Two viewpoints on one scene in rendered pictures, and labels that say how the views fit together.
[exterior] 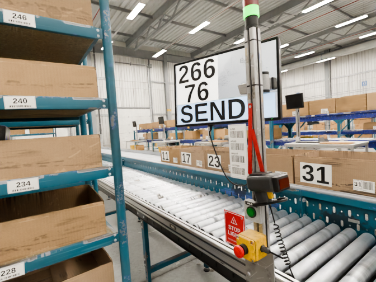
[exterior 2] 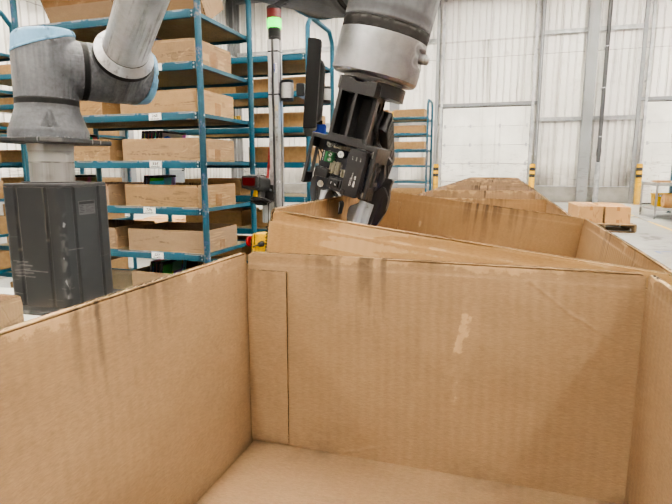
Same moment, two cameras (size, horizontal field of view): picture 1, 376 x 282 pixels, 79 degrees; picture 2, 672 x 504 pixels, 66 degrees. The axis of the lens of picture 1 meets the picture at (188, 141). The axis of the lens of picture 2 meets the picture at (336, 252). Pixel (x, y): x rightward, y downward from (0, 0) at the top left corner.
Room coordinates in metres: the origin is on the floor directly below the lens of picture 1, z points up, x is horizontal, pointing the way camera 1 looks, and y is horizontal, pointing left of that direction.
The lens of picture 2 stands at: (-0.20, -1.86, 1.12)
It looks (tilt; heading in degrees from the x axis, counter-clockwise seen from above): 9 degrees down; 53
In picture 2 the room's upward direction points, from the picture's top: straight up
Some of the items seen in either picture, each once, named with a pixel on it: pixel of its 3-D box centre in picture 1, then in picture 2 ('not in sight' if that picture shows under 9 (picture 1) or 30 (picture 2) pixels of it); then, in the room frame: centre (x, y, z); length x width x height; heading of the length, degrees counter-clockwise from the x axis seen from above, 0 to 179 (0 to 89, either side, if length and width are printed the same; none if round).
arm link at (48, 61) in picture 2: not in sight; (48, 65); (0.05, -0.31, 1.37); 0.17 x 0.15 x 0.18; 179
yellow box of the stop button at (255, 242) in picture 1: (259, 249); (258, 243); (0.71, -0.20, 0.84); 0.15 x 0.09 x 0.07; 35
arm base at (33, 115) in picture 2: not in sight; (48, 119); (0.04, -0.31, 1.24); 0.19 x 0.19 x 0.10
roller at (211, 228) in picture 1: (236, 219); not in sight; (1.23, -0.24, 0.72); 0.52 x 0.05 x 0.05; 125
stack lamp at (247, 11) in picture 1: (250, 8); (274, 19); (0.77, -0.23, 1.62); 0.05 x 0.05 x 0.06
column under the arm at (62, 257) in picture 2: not in sight; (61, 242); (0.05, -0.32, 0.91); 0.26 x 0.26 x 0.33; 39
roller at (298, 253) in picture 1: (308, 246); not in sight; (0.91, -0.47, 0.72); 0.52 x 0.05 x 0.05; 125
